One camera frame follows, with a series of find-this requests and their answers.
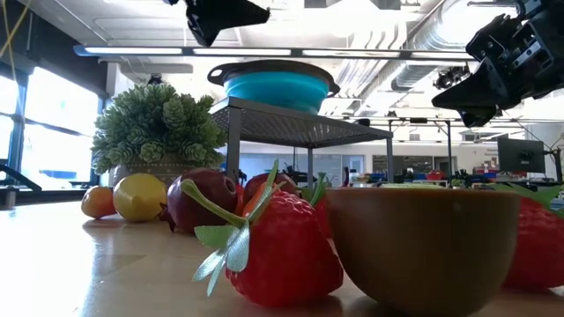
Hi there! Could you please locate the yellow plastic lemon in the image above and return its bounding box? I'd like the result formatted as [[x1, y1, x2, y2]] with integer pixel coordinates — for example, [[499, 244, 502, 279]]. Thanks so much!
[[112, 173, 168, 224]]

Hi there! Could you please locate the black computer monitor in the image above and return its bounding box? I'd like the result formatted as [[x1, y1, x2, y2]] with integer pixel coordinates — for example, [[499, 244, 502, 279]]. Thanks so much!
[[497, 136, 547, 174]]

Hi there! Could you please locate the grey perforated metal shelf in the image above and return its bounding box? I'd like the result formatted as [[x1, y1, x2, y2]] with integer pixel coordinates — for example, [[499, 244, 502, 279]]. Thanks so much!
[[209, 96, 396, 186]]

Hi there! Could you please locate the red plastic strawberry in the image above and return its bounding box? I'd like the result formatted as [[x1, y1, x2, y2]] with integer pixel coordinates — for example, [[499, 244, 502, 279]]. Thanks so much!
[[491, 181, 564, 291], [179, 158, 345, 308], [301, 172, 332, 239]]

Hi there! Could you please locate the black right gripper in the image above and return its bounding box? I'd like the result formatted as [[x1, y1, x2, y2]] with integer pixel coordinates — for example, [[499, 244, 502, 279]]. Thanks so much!
[[431, 0, 564, 129]]

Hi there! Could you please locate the halved lime with strawberries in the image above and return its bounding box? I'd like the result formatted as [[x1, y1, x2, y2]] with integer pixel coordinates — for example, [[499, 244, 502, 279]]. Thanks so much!
[[324, 183, 521, 317]]

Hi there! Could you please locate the black aluminium table frame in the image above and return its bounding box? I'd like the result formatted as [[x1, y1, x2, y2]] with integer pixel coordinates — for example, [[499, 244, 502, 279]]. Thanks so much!
[[0, 163, 44, 208]]

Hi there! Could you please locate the small orange fruit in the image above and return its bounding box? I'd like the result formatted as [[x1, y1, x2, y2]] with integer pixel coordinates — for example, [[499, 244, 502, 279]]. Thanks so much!
[[80, 186, 118, 220]]

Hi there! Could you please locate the blue collapsible colander bowl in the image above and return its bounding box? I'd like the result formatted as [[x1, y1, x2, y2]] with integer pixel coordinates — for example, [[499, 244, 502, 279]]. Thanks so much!
[[206, 60, 341, 114]]

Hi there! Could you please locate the black ceiling spotlight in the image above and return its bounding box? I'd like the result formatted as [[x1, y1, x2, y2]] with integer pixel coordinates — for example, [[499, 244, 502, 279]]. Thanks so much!
[[433, 64, 471, 91]]

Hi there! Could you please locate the green artificial succulent plant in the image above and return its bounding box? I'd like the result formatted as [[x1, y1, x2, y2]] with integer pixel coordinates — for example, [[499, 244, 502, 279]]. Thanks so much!
[[90, 83, 228, 199]]

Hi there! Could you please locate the long ceiling light strip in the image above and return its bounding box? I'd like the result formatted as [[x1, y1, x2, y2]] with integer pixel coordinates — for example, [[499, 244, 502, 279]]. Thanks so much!
[[72, 43, 477, 62]]

